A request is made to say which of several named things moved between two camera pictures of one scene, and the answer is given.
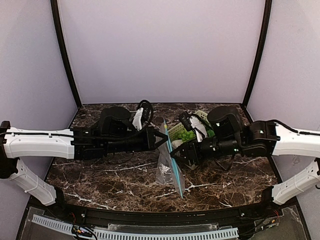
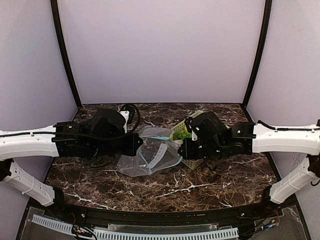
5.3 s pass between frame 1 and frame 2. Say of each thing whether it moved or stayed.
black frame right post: stayed
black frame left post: stayed
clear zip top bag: moved
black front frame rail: stayed
